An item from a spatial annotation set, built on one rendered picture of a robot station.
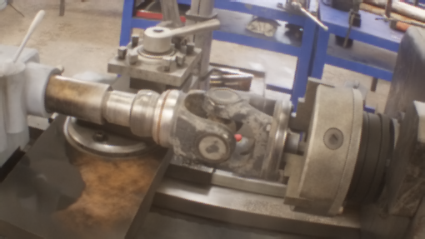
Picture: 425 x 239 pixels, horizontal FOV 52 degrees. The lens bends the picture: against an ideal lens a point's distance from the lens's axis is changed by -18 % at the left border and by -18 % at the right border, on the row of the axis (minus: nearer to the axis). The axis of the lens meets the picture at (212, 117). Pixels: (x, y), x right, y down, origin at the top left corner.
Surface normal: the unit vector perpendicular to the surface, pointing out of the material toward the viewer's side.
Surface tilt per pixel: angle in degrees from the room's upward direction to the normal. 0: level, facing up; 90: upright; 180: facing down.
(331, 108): 27
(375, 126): 17
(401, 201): 90
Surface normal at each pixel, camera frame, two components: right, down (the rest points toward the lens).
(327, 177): -0.18, 0.30
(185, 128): -0.51, 0.36
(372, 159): -0.11, -0.07
